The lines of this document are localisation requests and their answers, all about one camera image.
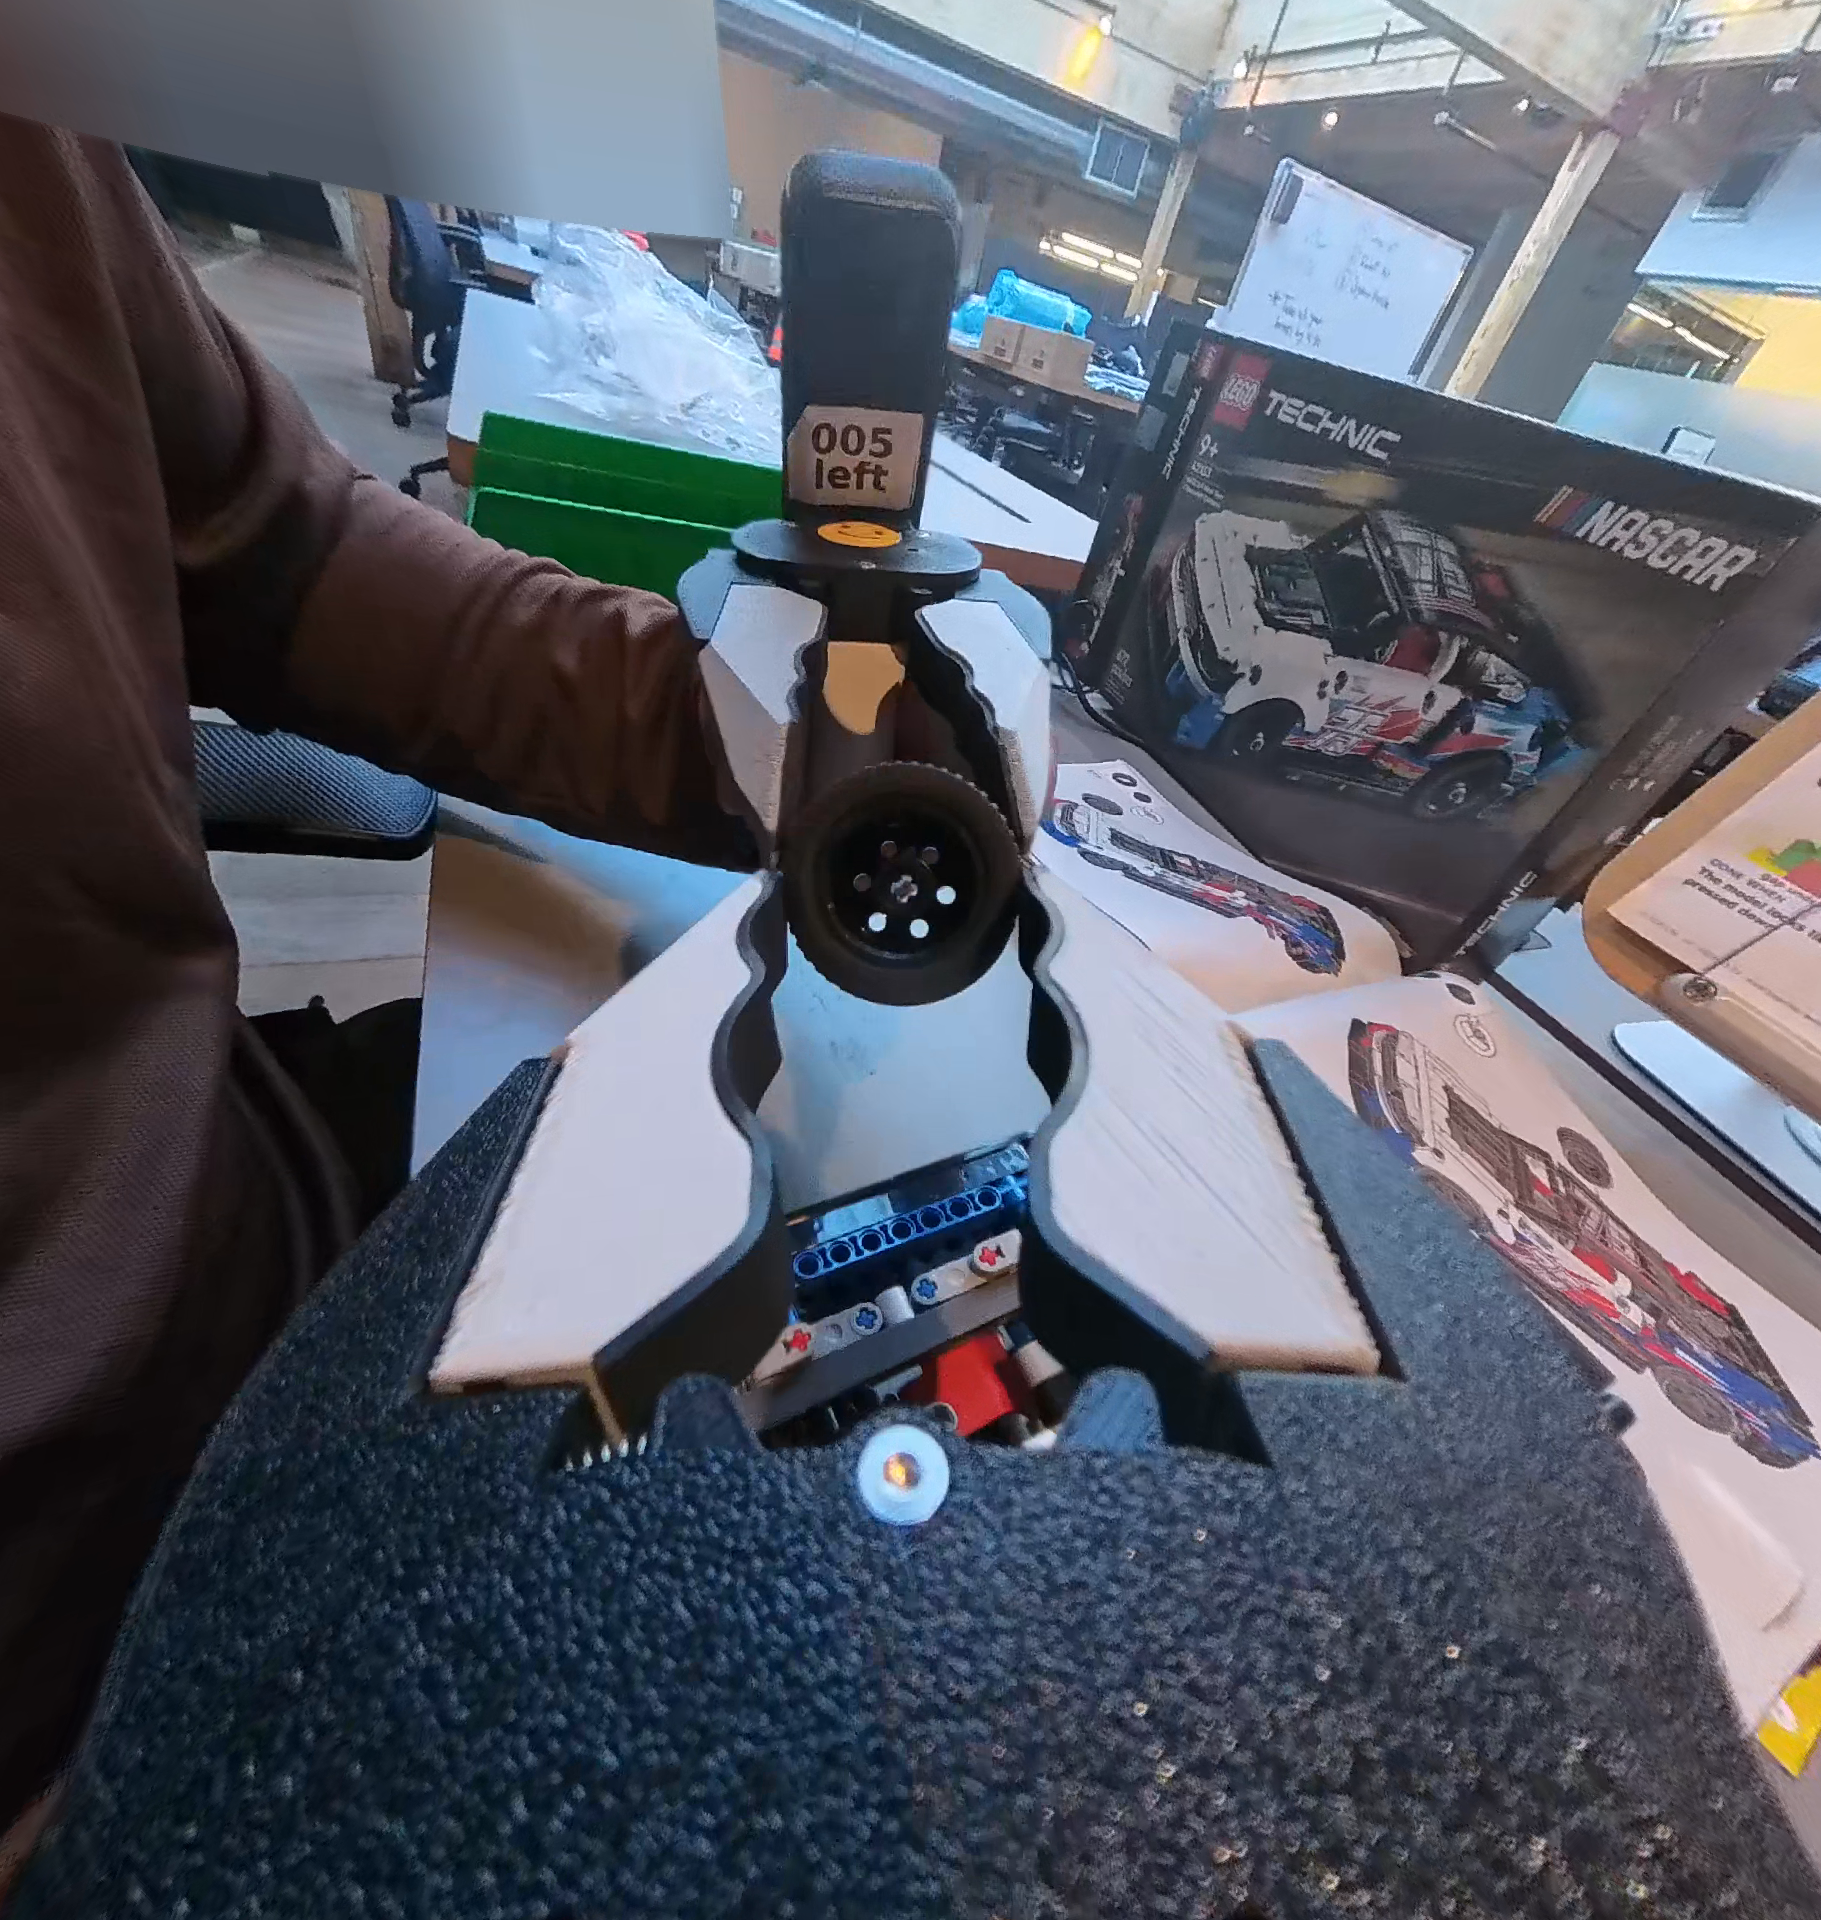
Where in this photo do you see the cardboard box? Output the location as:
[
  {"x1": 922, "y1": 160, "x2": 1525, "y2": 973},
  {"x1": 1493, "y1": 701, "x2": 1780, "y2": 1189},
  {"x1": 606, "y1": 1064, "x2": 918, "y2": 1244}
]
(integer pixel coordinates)
[{"x1": 978, "y1": 316, "x2": 1099, "y2": 389}]

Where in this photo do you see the person in brown sweater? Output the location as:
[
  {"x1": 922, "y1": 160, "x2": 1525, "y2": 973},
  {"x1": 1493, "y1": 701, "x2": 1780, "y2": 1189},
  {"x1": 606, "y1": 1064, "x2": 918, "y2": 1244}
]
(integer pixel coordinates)
[{"x1": 0, "y1": 97, "x2": 419, "y2": 1878}]

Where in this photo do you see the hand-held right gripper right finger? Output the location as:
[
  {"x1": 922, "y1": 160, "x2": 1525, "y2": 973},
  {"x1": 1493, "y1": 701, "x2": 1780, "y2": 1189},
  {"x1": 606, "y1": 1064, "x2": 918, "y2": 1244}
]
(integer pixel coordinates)
[{"x1": 1011, "y1": 870, "x2": 1386, "y2": 1448}]

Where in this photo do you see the black mesh office chair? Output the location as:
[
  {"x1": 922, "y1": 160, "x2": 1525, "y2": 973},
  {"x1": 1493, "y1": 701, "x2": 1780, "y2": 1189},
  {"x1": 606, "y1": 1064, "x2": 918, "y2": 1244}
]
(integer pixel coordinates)
[{"x1": 191, "y1": 720, "x2": 442, "y2": 864}]

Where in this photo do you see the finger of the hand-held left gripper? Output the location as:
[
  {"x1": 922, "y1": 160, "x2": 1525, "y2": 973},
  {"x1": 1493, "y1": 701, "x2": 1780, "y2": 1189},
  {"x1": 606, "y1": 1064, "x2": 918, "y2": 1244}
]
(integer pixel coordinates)
[
  {"x1": 696, "y1": 586, "x2": 829, "y2": 873},
  {"x1": 912, "y1": 589, "x2": 1057, "y2": 890}
]

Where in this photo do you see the wooden document stand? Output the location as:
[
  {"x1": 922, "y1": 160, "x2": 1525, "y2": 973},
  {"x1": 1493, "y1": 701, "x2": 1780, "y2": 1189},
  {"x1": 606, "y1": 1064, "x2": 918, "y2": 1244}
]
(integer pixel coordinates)
[{"x1": 1581, "y1": 696, "x2": 1821, "y2": 1119}]

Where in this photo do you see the toy car set box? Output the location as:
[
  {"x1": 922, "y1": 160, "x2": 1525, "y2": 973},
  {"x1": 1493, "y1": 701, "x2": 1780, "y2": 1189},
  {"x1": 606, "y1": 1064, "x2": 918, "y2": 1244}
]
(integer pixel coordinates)
[{"x1": 1068, "y1": 317, "x2": 1821, "y2": 977}]

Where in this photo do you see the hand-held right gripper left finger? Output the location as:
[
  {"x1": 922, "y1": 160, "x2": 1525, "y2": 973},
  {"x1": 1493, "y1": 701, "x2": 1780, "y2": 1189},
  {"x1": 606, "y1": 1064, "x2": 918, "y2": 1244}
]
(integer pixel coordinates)
[{"x1": 427, "y1": 870, "x2": 796, "y2": 1448}]

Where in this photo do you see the clear plastic bag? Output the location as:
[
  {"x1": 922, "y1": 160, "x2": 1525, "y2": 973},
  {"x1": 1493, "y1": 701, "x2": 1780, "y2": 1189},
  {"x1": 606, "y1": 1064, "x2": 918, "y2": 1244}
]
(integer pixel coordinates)
[{"x1": 527, "y1": 225, "x2": 785, "y2": 452}]

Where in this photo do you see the black toy car wheel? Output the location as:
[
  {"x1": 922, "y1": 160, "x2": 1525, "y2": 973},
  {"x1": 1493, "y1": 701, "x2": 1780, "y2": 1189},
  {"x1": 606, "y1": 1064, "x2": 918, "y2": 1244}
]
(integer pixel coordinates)
[{"x1": 780, "y1": 761, "x2": 1034, "y2": 1006}]

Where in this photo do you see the person's left forearm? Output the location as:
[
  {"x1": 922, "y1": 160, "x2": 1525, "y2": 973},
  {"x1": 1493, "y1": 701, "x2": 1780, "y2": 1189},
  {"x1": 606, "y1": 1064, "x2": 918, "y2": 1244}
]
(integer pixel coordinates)
[{"x1": 296, "y1": 480, "x2": 774, "y2": 875}]

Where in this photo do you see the yellow paper leaflet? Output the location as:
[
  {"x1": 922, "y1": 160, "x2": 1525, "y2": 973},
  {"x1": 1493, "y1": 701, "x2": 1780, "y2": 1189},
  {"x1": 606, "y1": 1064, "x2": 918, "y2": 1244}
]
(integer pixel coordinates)
[{"x1": 1755, "y1": 1648, "x2": 1821, "y2": 1783}]

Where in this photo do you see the green plastic bin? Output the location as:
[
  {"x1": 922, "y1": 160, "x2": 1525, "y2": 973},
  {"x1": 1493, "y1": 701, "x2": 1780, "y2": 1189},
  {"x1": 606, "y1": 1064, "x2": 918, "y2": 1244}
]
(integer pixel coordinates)
[
  {"x1": 466, "y1": 482, "x2": 740, "y2": 602},
  {"x1": 476, "y1": 407, "x2": 786, "y2": 503}
]

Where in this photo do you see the silver metal stand base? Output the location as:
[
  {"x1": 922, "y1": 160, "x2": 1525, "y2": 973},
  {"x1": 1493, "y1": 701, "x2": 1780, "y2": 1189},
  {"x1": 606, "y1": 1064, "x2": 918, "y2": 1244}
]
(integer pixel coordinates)
[{"x1": 1611, "y1": 1021, "x2": 1821, "y2": 1254}]

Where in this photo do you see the white instruction booklet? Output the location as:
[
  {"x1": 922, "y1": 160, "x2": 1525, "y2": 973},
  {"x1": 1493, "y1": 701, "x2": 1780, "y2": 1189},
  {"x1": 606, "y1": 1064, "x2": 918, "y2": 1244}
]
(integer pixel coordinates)
[{"x1": 1026, "y1": 754, "x2": 1821, "y2": 1733}]

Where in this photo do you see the brick-built toy car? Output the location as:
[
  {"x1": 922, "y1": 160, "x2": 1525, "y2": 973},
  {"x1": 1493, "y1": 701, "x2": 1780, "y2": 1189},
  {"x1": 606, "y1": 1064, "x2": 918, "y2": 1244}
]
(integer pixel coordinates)
[{"x1": 747, "y1": 1141, "x2": 1070, "y2": 1448}]

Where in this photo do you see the whiteboard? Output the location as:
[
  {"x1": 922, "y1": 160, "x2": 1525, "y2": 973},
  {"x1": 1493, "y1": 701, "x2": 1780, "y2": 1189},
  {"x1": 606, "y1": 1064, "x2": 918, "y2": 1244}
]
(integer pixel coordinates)
[{"x1": 1210, "y1": 157, "x2": 1475, "y2": 383}]

